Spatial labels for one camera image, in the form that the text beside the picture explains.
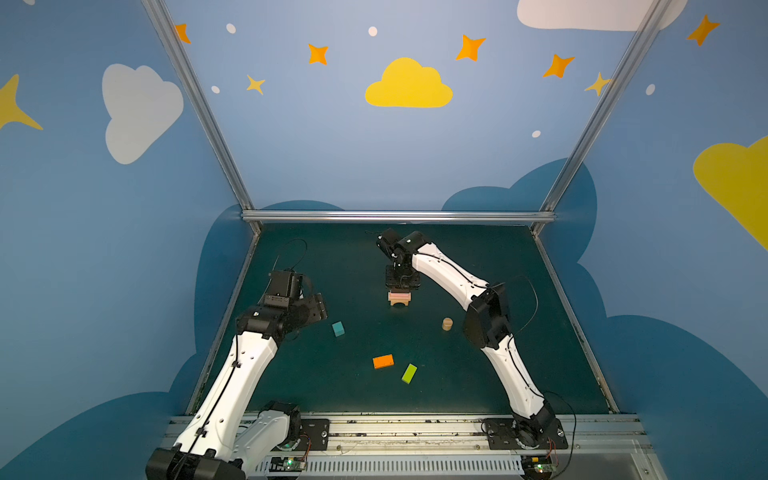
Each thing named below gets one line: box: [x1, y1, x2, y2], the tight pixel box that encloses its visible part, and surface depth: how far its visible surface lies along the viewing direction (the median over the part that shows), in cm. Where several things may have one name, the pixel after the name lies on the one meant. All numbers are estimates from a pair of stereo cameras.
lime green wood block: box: [401, 363, 418, 384], surface depth 86 cm
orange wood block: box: [372, 354, 395, 369], surface depth 88 cm
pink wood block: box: [388, 291, 412, 301], surface depth 98 cm
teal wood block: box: [332, 321, 345, 337], surface depth 93 cm
